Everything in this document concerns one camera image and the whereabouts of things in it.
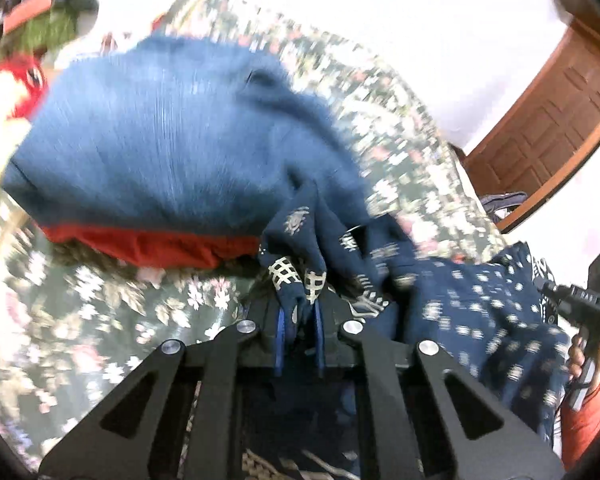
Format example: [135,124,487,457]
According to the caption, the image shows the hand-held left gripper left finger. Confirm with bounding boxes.
[37,302,285,480]

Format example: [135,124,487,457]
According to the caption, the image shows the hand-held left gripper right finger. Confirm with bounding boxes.
[312,304,566,480]

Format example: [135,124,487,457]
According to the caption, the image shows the navy patterned hooded jacket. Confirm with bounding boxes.
[240,180,573,480]

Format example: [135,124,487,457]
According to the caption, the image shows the red garment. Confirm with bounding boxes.
[40,222,261,271]

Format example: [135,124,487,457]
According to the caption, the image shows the blue jeans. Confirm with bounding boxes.
[2,35,381,241]

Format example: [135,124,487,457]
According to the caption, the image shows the person's right hand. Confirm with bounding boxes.
[566,335,587,379]

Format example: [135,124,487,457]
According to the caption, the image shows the dark cloth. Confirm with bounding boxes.
[480,192,528,221]

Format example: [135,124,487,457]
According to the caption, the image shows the wooden door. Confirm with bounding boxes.
[462,25,600,233]

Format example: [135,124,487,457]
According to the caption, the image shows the floral blanket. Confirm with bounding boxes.
[0,0,531,471]

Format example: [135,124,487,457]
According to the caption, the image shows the red fuzzy cloth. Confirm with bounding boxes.
[0,57,48,121]

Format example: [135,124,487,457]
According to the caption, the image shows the green patterned cloth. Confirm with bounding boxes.
[22,7,81,53]

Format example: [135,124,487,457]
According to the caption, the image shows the orange box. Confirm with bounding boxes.
[5,0,56,33]

